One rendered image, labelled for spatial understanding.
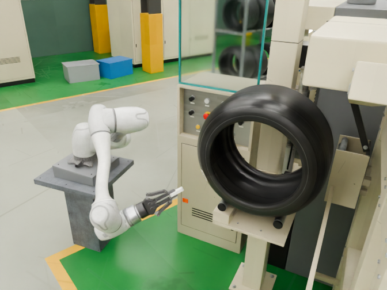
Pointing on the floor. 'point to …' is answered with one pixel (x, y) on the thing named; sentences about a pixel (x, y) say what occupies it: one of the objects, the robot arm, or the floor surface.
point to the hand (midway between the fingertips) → (176, 191)
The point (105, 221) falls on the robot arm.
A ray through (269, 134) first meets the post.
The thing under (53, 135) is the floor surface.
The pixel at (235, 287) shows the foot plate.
